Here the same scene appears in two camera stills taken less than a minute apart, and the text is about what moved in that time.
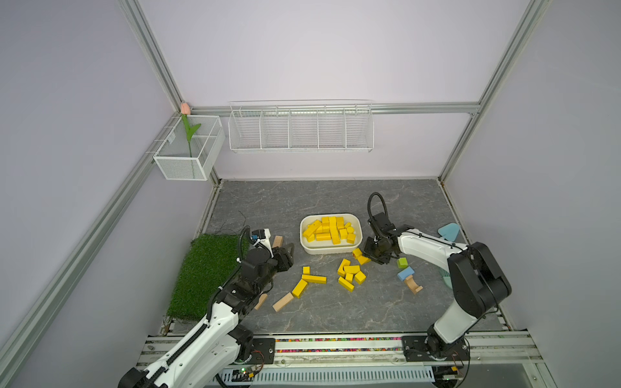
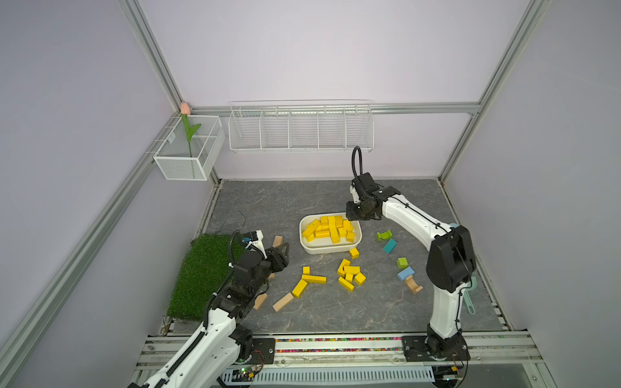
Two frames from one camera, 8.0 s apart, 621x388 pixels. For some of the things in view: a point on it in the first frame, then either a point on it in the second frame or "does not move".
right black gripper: (378, 259) → (350, 213)
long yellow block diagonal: (311, 228) does not move
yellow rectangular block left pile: (299, 288) does not move
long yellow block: (335, 236) does not move
